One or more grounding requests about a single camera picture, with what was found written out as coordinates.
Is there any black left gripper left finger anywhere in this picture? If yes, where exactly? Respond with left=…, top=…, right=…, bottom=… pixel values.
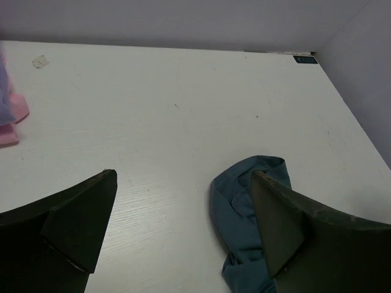
left=1, top=169, right=117, bottom=292

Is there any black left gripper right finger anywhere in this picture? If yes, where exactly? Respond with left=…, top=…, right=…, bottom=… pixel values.
left=251, top=171, right=390, bottom=292

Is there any teal blue t shirt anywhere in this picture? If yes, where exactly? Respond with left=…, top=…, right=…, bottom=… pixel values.
left=210, top=156, right=291, bottom=292

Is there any pink folded t shirt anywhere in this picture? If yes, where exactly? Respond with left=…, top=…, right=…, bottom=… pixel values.
left=1, top=78, right=30, bottom=147

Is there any lavender folded t shirt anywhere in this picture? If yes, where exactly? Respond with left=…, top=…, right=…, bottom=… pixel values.
left=0, top=51, right=15, bottom=126

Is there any small tape scrap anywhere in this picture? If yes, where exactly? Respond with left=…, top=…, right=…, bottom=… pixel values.
left=32, top=55, right=49, bottom=69

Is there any dark blue corner label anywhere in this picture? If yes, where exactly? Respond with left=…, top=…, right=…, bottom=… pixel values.
left=293, top=55, right=318, bottom=64

